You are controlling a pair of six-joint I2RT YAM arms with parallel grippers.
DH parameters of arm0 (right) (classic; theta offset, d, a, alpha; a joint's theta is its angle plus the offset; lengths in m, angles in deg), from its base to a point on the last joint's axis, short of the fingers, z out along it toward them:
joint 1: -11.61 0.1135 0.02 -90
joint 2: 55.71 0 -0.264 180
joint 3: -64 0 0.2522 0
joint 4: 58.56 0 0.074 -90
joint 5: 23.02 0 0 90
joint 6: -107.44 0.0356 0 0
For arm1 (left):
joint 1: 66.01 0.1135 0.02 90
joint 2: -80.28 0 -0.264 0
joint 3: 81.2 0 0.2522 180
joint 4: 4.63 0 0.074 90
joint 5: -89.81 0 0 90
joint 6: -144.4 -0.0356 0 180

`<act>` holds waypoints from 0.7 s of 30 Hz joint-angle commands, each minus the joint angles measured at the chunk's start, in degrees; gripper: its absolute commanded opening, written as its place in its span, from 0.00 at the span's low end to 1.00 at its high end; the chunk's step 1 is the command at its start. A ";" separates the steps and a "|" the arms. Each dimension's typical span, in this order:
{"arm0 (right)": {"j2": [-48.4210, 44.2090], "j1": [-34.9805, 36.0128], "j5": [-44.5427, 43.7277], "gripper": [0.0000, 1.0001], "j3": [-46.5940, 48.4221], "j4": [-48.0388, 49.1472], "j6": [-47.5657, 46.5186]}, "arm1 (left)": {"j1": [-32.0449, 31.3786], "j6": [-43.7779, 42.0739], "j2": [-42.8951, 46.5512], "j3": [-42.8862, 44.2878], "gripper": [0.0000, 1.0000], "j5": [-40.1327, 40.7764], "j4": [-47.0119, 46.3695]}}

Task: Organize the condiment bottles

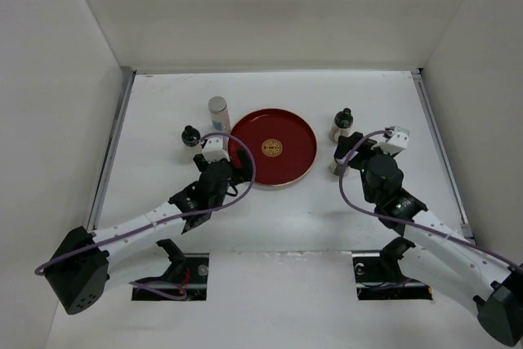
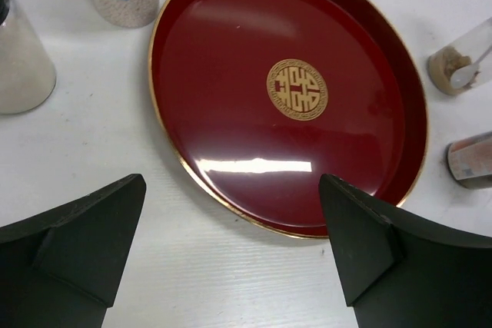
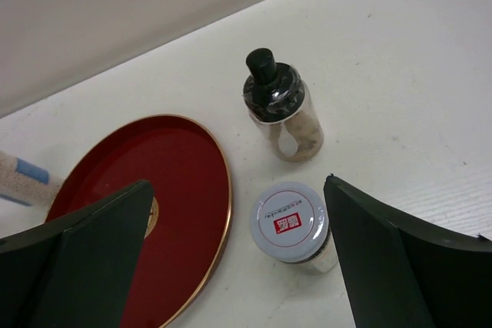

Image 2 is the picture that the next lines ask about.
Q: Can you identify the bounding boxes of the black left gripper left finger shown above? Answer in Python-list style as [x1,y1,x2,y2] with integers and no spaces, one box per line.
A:
[1,174,146,327]

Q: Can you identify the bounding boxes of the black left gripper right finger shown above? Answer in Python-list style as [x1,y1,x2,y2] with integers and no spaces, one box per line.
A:
[319,174,491,327]

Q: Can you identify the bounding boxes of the white-filled bottle black cap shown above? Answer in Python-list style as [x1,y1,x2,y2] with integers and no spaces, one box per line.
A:
[1,0,56,114]

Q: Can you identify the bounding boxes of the small dark spice jar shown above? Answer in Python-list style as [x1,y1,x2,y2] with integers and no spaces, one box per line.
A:
[446,131,491,190]

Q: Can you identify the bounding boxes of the tan powder bottle black cap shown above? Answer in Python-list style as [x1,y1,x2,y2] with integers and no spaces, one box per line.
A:
[427,18,491,96]

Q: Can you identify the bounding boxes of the red round lacquer tray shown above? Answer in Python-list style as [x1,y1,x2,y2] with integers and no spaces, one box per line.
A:
[148,0,428,239]

